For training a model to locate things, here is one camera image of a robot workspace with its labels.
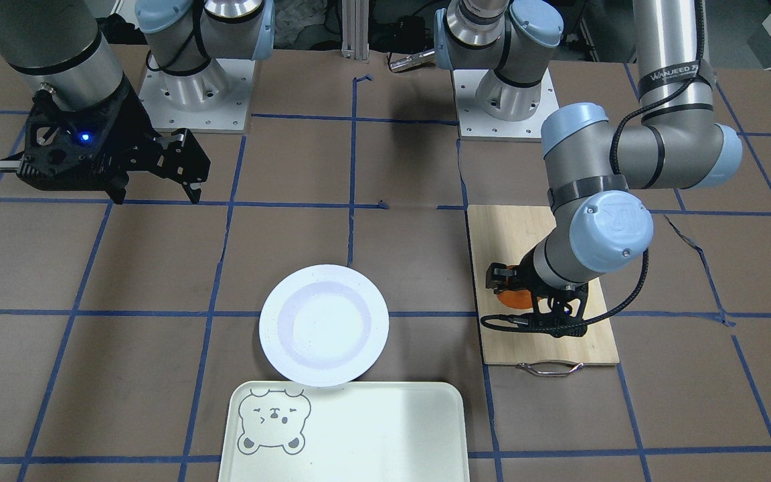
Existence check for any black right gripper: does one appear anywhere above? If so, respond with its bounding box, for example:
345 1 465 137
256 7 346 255
16 84 210 205

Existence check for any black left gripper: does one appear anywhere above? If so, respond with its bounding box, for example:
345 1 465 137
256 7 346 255
486 262 590 337

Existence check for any orange fruit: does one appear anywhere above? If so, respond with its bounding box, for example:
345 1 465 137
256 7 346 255
493 265 533 309

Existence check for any white round plate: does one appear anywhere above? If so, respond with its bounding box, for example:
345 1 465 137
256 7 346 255
259 264 390 388

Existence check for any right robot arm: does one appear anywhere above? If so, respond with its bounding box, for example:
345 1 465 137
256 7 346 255
0 1 275 204

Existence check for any cream bear tray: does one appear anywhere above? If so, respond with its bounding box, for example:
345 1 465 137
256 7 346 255
218 381 469 481

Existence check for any bamboo cutting board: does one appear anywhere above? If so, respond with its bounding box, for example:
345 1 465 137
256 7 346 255
467 205 619 366

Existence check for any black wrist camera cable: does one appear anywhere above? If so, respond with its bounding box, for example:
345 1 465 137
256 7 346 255
479 20 714 333

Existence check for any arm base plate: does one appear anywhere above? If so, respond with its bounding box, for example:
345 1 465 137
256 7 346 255
139 59 257 134
452 70 560 143

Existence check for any aluminium frame post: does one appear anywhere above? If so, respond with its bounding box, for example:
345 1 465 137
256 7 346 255
341 0 370 63

